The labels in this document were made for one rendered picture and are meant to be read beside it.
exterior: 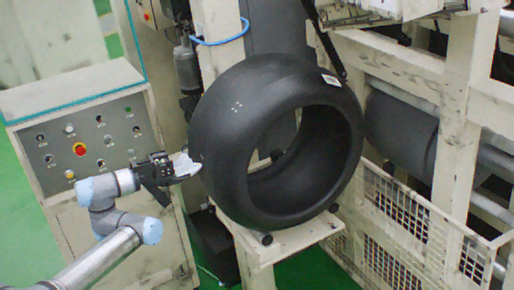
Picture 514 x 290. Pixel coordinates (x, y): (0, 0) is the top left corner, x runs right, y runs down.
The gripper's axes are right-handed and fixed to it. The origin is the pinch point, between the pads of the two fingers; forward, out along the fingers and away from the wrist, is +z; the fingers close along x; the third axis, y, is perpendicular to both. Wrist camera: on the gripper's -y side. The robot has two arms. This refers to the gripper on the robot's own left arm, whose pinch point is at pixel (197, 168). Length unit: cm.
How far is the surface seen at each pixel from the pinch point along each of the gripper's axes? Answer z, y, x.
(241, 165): 9.1, 4.6, -12.1
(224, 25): 24, 34, 28
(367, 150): 113, -49, 47
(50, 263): -47, -129, 139
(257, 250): 16.6, -34.5, -7.5
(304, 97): 30.0, 21.5, -12.0
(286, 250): 28.6, -39.1, -7.7
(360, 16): 56, 40, -2
